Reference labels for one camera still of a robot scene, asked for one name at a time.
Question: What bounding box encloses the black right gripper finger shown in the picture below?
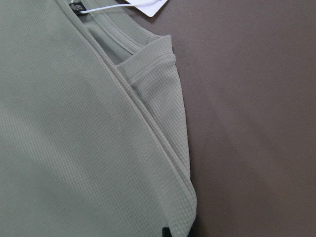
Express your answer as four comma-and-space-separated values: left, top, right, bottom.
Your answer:
162, 227, 172, 237

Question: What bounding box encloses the white paper garment tag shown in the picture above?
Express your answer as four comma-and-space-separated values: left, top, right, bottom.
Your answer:
126, 0, 168, 17

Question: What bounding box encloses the olive green long-sleeve shirt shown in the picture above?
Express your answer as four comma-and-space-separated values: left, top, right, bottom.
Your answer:
0, 0, 197, 237

